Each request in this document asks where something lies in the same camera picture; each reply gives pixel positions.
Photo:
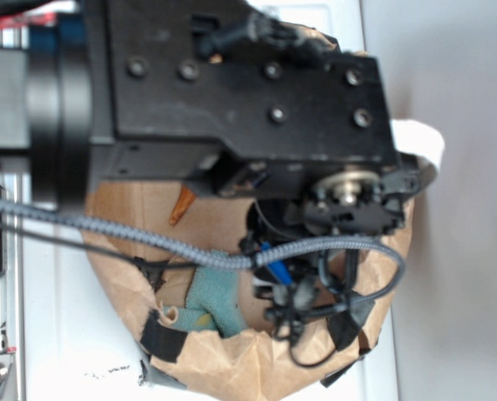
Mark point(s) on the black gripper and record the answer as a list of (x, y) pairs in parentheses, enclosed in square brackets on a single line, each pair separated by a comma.
[(236, 104)]

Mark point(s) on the robot arm wrist link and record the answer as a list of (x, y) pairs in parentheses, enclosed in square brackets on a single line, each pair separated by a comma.
[(46, 116)]

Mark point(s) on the orange plastic conch shell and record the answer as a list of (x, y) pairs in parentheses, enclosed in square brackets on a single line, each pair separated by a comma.
[(184, 202)]

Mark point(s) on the teal knitted cloth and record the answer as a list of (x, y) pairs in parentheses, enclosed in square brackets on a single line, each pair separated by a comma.
[(211, 304)]

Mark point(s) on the black tape left upper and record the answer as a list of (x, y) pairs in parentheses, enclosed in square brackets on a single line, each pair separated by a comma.
[(163, 342)]

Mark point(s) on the black tape right lower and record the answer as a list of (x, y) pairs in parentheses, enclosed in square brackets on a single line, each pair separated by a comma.
[(345, 327)]

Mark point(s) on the black tape left lower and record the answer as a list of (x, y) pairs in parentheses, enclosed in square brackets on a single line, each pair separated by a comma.
[(153, 375)]

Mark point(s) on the aluminium frame rail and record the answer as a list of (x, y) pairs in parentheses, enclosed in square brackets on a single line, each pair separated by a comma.
[(12, 370)]

